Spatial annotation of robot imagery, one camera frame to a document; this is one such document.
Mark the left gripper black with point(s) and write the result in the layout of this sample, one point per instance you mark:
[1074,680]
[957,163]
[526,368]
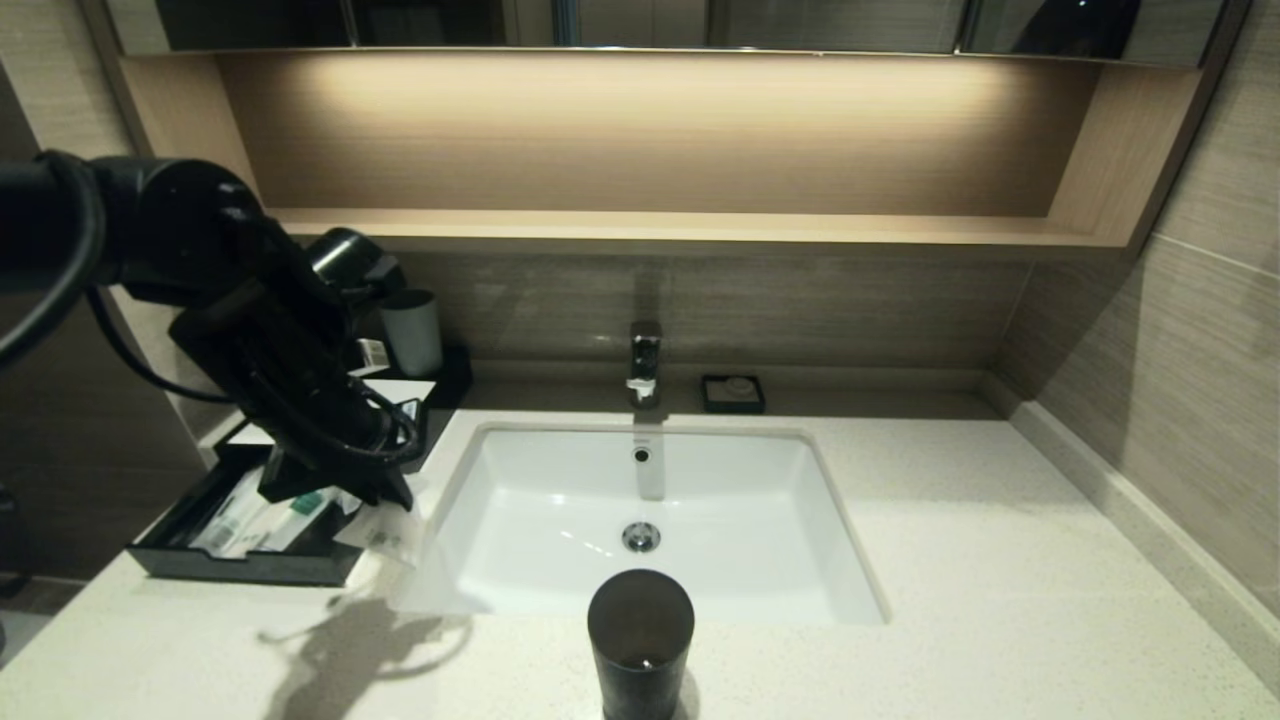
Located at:
[340,450]

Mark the black box drawer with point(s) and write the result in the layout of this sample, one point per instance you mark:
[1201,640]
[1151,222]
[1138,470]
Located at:
[250,570]

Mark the slim white packet green label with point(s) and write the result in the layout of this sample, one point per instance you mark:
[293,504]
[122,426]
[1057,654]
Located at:
[305,505]

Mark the pale grey tumbler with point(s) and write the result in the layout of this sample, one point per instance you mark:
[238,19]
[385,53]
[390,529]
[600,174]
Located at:
[415,335]

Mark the plain white sachet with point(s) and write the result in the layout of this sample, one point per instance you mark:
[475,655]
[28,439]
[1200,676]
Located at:
[230,520]

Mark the chrome sink drain plug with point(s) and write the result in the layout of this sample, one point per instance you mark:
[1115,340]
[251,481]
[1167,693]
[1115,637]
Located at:
[641,537]

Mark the black tumbler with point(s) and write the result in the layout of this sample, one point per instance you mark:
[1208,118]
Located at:
[640,632]

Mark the chrome basin faucet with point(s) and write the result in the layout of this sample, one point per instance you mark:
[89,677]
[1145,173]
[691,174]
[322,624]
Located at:
[645,358]

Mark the black soap dish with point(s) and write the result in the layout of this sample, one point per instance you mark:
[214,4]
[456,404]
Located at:
[712,399]

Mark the white ceramic sink basin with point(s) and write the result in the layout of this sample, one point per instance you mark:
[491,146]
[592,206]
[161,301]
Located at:
[740,520]

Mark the round beige soap bar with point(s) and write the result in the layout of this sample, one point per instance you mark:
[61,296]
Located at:
[740,385]

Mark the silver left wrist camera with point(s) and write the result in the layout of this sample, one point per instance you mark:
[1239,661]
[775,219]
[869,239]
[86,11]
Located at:
[372,357]

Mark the light wooden wall shelf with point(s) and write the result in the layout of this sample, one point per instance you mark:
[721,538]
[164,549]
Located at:
[700,230]

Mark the mirrored wall cabinet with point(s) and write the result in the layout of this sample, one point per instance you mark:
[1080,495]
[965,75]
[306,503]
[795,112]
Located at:
[840,22]

